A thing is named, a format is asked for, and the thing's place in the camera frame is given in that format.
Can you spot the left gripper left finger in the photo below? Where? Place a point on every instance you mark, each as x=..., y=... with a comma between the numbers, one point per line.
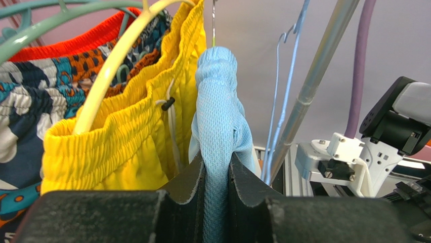
x=173, y=213

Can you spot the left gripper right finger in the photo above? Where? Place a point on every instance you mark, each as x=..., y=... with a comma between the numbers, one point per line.
x=258, y=213

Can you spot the light blue wire hanger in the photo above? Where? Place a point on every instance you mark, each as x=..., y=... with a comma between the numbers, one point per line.
x=280, y=100

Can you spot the light blue shorts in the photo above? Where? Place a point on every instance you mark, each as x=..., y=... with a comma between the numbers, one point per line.
x=219, y=129

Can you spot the green hanger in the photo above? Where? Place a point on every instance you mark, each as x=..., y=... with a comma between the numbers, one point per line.
x=213, y=23

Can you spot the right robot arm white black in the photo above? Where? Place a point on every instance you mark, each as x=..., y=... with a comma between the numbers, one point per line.
x=397, y=126

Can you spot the yellow shorts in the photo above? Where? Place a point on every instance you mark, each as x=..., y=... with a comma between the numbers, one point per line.
x=130, y=145

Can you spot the patterned blue orange shorts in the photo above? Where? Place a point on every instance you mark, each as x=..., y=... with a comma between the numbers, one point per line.
x=36, y=94

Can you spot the orange shorts back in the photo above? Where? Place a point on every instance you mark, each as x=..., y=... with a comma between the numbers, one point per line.
x=102, y=33

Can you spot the yellow hanger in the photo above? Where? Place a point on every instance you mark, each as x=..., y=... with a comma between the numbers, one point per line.
x=85, y=120

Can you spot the teal hanger front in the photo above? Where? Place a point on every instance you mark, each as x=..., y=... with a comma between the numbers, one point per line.
x=15, y=44

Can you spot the teal hanger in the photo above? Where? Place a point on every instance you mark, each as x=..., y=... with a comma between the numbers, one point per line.
x=25, y=11
x=15, y=44

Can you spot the teal hanger back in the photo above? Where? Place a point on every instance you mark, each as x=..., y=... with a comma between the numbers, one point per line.
x=25, y=11

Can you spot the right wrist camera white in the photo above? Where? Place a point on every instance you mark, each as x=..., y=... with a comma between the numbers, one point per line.
x=359, y=164

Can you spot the metal clothes rack rail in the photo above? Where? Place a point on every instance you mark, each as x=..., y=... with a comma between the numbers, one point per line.
x=282, y=134

